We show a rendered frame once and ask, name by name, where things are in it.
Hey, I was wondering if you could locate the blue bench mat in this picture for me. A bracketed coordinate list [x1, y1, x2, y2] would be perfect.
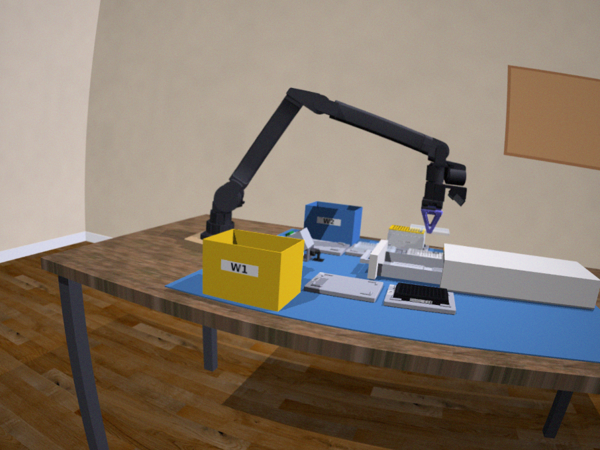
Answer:
[165, 252, 600, 363]

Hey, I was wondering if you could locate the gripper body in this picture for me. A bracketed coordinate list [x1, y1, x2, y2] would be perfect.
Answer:
[421, 181, 443, 210]

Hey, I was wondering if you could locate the yellow open-top bin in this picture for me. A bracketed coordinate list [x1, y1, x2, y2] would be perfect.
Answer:
[203, 229, 305, 312]

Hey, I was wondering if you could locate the blue open-top bin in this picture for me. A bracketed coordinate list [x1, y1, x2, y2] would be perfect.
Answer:
[304, 201, 363, 246]

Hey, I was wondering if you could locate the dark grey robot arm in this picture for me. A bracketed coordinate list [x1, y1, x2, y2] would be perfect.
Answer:
[200, 87, 467, 240]

